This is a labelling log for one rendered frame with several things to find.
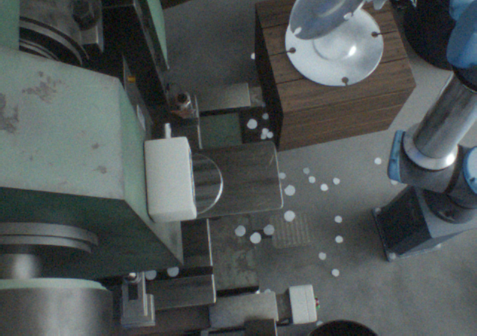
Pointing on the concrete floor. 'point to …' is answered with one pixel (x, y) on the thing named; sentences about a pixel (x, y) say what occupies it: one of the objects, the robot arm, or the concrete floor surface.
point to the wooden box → (340, 126)
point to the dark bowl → (341, 328)
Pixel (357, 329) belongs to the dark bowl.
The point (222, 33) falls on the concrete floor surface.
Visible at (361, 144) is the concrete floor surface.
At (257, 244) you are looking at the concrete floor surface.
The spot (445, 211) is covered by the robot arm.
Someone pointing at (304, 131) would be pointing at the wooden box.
